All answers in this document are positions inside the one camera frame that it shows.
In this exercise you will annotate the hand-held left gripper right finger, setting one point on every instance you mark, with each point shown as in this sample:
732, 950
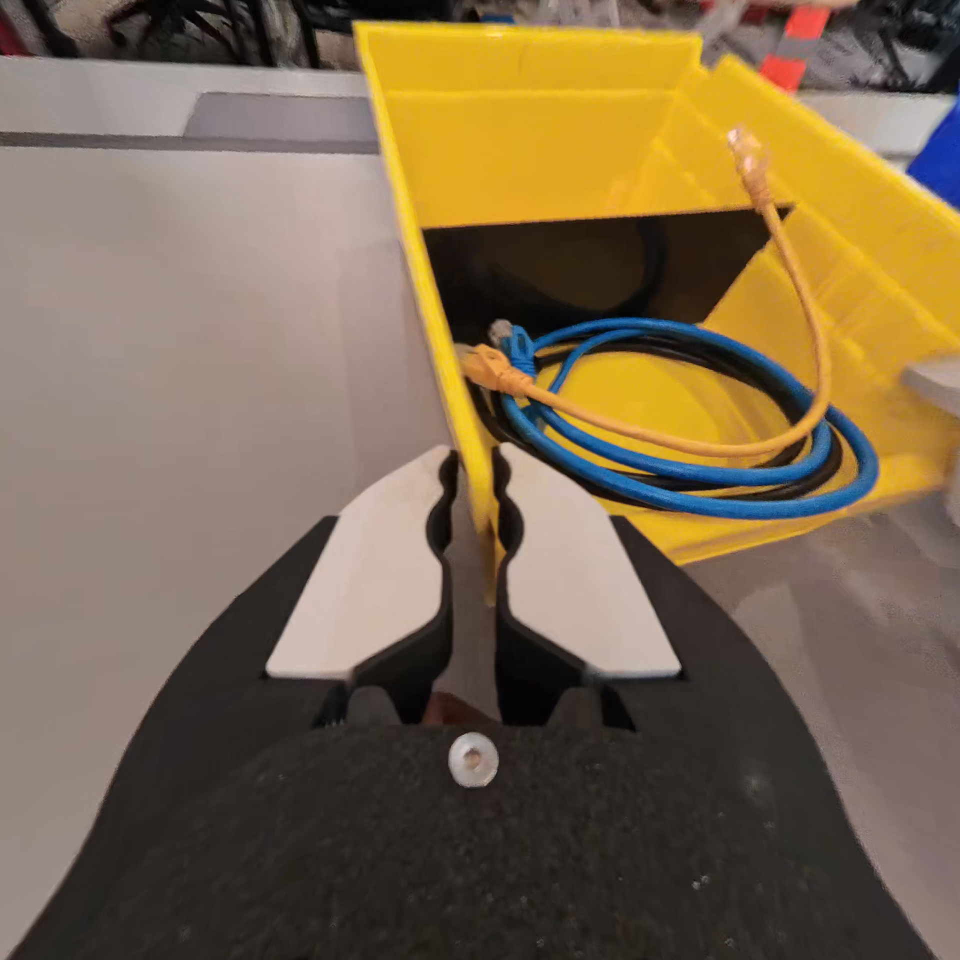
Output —
593, 600

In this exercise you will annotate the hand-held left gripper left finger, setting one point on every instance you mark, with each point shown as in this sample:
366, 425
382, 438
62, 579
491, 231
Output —
360, 600

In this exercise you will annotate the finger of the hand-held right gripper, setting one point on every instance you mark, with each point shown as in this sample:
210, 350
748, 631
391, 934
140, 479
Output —
938, 387

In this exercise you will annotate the blue plastic bin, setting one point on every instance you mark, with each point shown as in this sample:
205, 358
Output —
938, 158

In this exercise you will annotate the yellow plastic bin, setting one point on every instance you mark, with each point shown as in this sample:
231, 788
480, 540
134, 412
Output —
510, 135

